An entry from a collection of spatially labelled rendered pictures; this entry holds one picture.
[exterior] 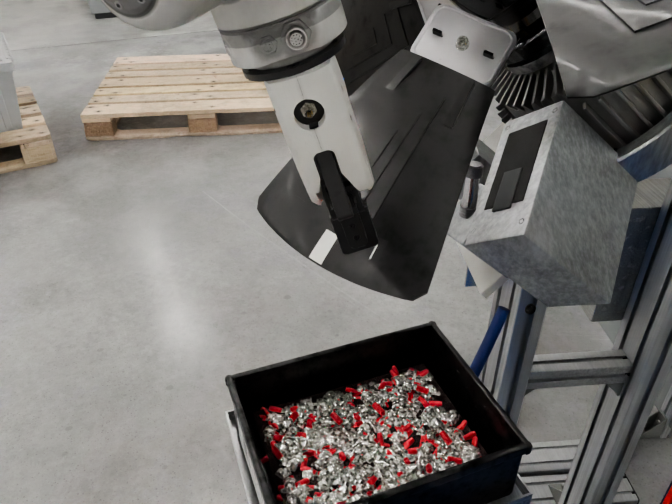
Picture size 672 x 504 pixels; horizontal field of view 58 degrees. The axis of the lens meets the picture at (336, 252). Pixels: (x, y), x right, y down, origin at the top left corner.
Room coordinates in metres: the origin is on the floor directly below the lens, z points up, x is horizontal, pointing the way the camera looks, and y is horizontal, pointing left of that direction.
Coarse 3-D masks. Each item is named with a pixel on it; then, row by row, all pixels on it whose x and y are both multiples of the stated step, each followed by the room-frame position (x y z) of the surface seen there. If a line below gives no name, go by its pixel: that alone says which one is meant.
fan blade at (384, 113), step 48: (384, 96) 0.58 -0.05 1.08; (432, 96) 0.57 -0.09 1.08; (480, 96) 0.56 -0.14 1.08; (384, 144) 0.54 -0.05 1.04; (432, 144) 0.53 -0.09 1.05; (288, 192) 0.55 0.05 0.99; (384, 192) 0.50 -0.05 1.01; (432, 192) 0.49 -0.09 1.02; (288, 240) 0.50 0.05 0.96; (336, 240) 0.48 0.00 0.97; (432, 240) 0.45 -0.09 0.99; (384, 288) 0.42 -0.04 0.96
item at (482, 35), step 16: (432, 16) 0.63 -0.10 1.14; (448, 16) 0.63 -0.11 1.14; (464, 16) 0.63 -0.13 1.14; (432, 32) 0.62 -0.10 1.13; (448, 32) 0.62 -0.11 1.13; (464, 32) 0.62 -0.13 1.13; (480, 32) 0.61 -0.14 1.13; (496, 32) 0.61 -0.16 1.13; (512, 32) 0.61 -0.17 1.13; (416, 48) 0.61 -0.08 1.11; (432, 48) 0.61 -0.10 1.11; (448, 48) 0.61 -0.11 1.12; (480, 48) 0.60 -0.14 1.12; (496, 48) 0.60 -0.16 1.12; (512, 48) 0.59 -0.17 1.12; (448, 64) 0.59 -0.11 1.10; (464, 64) 0.59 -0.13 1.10; (480, 64) 0.59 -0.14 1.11; (496, 64) 0.59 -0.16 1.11; (480, 80) 0.58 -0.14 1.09
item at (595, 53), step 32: (544, 0) 0.43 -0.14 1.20; (576, 0) 0.42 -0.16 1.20; (608, 0) 0.40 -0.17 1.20; (640, 0) 0.38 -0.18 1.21; (576, 32) 0.37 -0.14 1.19; (608, 32) 0.36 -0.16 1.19; (640, 32) 0.35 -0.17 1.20; (576, 64) 0.34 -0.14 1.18; (608, 64) 0.33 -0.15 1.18; (640, 64) 0.32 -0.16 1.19; (576, 96) 0.32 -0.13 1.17
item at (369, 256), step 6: (378, 240) 0.46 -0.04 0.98; (384, 240) 0.46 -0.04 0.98; (378, 246) 0.46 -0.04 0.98; (384, 246) 0.46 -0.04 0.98; (366, 252) 0.46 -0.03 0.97; (372, 252) 0.46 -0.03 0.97; (378, 252) 0.45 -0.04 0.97; (360, 258) 0.46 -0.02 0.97; (366, 258) 0.45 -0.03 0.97; (372, 258) 0.45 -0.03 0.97; (378, 258) 0.45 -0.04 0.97; (372, 264) 0.45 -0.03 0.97
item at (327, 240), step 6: (324, 234) 0.49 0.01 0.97; (330, 234) 0.49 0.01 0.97; (324, 240) 0.48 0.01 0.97; (330, 240) 0.48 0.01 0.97; (318, 246) 0.48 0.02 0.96; (324, 246) 0.48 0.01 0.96; (330, 246) 0.48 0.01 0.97; (312, 252) 0.48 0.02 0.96; (318, 252) 0.48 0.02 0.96; (324, 252) 0.47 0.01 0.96; (312, 258) 0.48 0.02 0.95; (318, 258) 0.47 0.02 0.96; (324, 258) 0.47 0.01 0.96
